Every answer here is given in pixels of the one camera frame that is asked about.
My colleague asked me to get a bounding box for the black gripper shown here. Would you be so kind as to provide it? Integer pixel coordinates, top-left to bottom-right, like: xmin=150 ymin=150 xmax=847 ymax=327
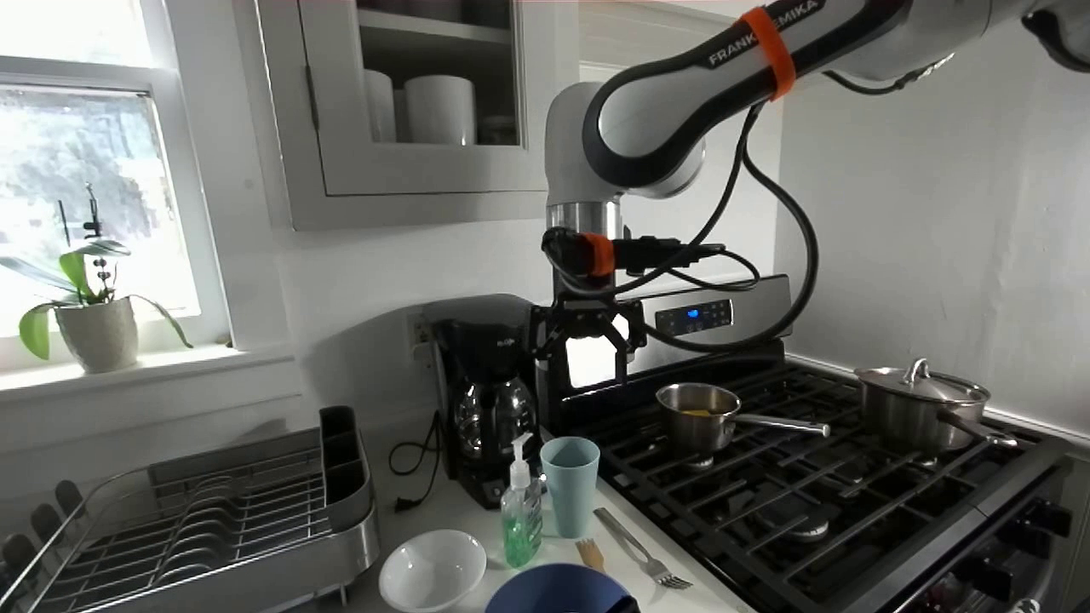
xmin=534 ymin=233 xmax=646 ymax=433

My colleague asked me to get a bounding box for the light blue plastic cup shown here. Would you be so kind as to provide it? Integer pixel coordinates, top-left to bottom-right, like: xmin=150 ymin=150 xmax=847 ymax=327
xmin=543 ymin=435 xmax=598 ymax=537

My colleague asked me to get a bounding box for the green soap pump bottle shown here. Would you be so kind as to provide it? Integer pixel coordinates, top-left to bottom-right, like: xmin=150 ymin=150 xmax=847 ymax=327
xmin=502 ymin=433 xmax=543 ymax=568

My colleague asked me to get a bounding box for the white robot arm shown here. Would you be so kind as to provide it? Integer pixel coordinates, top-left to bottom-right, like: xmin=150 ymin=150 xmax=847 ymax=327
xmin=547 ymin=0 xmax=1090 ymax=435

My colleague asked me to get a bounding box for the black coffee maker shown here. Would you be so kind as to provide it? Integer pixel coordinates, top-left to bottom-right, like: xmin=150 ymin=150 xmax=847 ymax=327
xmin=423 ymin=294 xmax=539 ymax=511

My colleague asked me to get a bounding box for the small steel saucepan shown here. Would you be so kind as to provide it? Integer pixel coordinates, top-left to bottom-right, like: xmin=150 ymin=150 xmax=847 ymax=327
xmin=655 ymin=381 xmax=830 ymax=457

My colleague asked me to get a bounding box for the dark blue bowl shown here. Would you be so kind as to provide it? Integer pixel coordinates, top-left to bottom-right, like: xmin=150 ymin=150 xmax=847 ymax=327
xmin=484 ymin=563 xmax=637 ymax=613

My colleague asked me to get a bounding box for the white bowl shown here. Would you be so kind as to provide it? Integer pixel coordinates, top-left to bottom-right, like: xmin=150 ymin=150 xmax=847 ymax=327
xmin=378 ymin=529 xmax=487 ymax=613

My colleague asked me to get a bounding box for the white canister in cabinet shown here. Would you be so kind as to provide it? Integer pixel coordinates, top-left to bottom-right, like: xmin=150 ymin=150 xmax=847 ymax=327
xmin=404 ymin=74 xmax=476 ymax=146

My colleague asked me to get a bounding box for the stainless steel gas stove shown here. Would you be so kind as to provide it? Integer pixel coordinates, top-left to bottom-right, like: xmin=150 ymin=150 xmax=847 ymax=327
xmin=543 ymin=276 xmax=1073 ymax=613

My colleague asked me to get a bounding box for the lidded steel pot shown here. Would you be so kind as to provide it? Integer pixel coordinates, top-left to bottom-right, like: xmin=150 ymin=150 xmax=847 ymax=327
xmin=856 ymin=358 xmax=1015 ymax=453

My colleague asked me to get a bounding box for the metal dish rack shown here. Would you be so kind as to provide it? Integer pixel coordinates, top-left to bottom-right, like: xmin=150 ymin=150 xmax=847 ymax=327
xmin=0 ymin=407 xmax=378 ymax=613

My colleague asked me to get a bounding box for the potted green plant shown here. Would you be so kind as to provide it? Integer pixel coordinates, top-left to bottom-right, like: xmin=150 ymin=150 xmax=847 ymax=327
xmin=0 ymin=201 xmax=192 ymax=374

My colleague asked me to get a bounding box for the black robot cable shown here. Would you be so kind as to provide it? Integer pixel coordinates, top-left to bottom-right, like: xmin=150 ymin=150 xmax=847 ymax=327
xmin=543 ymin=55 xmax=957 ymax=358

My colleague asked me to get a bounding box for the coffee maker power cord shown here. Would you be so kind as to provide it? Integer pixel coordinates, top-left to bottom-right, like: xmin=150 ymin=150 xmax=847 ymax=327
xmin=385 ymin=408 xmax=450 ymax=517

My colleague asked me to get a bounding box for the grey wall cabinet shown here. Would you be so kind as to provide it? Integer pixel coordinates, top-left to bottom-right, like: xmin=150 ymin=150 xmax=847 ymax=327
xmin=257 ymin=0 xmax=579 ymax=233

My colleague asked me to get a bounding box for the window frame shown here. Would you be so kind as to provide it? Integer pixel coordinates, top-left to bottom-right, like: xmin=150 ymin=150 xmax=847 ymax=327
xmin=0 ymin=0 xmax=287 ymax=390

